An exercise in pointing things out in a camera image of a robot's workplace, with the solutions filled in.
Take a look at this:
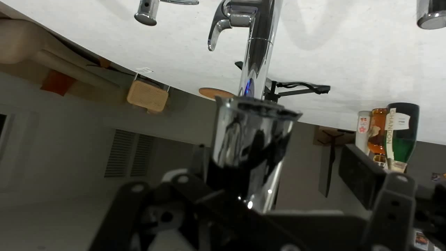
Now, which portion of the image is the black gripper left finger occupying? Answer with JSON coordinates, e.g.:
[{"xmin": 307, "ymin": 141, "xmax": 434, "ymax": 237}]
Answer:
[{"xmin": 88, "ymin": 144, "xmax": 209, "ymax": 251}]

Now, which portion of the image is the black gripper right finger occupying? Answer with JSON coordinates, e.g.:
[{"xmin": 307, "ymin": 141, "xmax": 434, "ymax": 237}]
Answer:
[{"xmin": 338, "ymin": 144, "xmax": 446, "ymax": 251}]

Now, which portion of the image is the chrome faucet head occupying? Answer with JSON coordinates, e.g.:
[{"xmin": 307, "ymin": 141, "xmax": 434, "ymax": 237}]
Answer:
[{"xmin": 205, "ymin": 95, "xmax": 304, "ymax": 215}]

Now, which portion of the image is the chrome kitchen faucet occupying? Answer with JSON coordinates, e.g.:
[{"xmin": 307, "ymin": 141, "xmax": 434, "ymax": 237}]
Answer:
[{"xmin": 207, "ymin": 0, "xmax": 286, "ymax": 102}]

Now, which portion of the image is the dark green bottle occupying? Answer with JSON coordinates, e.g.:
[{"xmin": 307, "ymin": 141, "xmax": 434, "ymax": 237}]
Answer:
[{"xmin": 386, "ymin": 102, "xmax": 421, "ymax": 176}]

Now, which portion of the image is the brown labelled bottle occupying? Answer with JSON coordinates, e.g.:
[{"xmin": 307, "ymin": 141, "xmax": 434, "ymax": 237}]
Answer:
[{"xmin": 356, "ymin": 106, "xmax": 393, "ymax": 165}]

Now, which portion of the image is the tan wooden chair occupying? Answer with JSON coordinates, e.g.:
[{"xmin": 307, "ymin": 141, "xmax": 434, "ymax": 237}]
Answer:
[{"xmin": 126, "ymin": 75, "xmax": 172, "ymax": 115}]

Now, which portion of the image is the round wooden coaster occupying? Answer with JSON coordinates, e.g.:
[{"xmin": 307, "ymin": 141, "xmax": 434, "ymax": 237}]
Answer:
[{"xmin": 198, "ymin": 87, "xmax": 239, "ymax": 102}]

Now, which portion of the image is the small black object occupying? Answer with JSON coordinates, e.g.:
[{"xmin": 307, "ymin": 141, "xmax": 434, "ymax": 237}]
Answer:
[{"xmin": 416, "ymin": 0, "xmax": 446, "ymax": 31}]

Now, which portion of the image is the chrome sink deck fixture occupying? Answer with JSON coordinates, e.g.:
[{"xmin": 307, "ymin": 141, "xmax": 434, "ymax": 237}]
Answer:
[{"xmin": 133, "ymin": 0, "xmax": 201, "ymax": 28}]

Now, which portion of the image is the wall vent grille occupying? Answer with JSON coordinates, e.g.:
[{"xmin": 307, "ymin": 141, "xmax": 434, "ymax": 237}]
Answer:
[{"xmin": 104, "ymin": 128, "xmax": 156, "ymax": 181}]

